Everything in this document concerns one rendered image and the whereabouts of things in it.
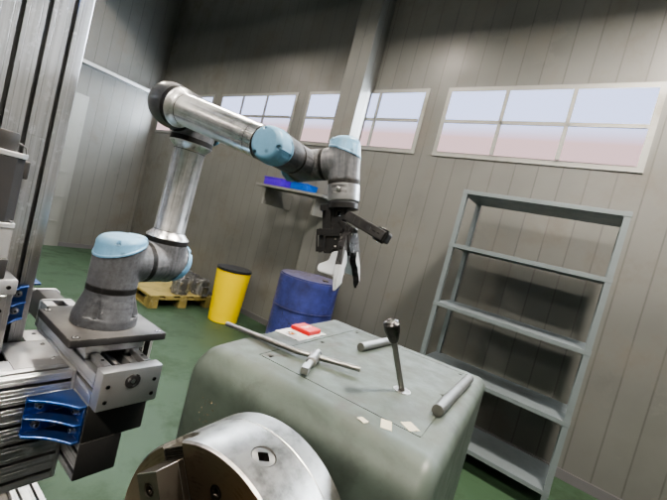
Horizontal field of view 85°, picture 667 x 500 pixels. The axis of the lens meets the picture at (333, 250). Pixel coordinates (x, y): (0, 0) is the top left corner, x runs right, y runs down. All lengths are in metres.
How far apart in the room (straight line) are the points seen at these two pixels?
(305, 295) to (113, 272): 2.82
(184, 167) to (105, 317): 0.44
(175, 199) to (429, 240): 3.27
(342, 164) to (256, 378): 0.48
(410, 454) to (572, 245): 3.33
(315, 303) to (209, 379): 3.04
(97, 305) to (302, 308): 2.84
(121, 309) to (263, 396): 0.51
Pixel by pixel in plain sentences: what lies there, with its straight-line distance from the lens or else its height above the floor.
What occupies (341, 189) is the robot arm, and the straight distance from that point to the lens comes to 0.83.
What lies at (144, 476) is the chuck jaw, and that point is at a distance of 0.58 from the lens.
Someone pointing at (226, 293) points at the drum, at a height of 0.42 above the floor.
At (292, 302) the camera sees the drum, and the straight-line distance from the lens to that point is 3.75.
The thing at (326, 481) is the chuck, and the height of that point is 1.21.
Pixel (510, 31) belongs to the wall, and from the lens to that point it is 4.65.
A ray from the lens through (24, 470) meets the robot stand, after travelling 1.18.
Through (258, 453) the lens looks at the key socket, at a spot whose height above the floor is 1.23.
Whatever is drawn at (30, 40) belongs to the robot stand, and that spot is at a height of 1.78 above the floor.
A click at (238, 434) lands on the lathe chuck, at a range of 0.57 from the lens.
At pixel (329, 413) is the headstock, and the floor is 1.25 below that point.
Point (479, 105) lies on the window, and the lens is 4.31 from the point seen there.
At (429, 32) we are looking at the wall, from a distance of 5.01.
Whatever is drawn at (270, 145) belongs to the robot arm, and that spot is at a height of 1.67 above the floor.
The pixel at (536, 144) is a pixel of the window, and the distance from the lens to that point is 4.03.
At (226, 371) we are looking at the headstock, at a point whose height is 1.23.
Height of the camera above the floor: 1.54
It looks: 3 degrees down
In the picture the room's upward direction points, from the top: 14 degrees clockwise
